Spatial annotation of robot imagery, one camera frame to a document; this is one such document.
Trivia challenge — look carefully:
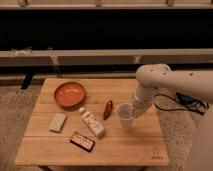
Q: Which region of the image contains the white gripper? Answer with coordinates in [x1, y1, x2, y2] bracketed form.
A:
[132, 87, 154, 118]

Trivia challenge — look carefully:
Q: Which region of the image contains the translucent white cup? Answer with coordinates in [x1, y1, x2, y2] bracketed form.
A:
[116, 103, 135, 130]

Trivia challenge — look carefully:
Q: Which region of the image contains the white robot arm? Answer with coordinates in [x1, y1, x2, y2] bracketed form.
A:
[133, 64, 213, 171]

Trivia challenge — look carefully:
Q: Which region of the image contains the orange ceramic bowl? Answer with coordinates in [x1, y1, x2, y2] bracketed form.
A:
[54, 81, 86, 107]

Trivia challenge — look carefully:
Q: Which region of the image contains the dark red chili pepper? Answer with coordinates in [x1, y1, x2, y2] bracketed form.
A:
[103, 100, 113, 120]

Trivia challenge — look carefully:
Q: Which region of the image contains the blue black device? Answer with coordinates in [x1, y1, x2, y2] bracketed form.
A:
[176, 93, 199, 107]

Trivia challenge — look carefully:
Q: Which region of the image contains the white tube with cap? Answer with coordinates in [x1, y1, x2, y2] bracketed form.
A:
[79, 107, 105, 138]

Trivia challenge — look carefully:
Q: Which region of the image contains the wooden table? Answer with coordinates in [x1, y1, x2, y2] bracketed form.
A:
[15, 78, 169, 166]

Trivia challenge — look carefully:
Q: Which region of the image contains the black orange flat box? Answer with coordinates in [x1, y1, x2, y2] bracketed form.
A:
[70, 131, 95, 152]

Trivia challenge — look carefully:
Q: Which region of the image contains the small white box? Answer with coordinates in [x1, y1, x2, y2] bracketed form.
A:
[49, 113, 66, 132]

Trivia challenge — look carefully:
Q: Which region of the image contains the black cable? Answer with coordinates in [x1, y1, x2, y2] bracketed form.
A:
[152, 93, 209, 116]

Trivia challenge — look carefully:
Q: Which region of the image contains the grey metal rail beam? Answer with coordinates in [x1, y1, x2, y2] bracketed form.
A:
[0, 48, 213, 67]

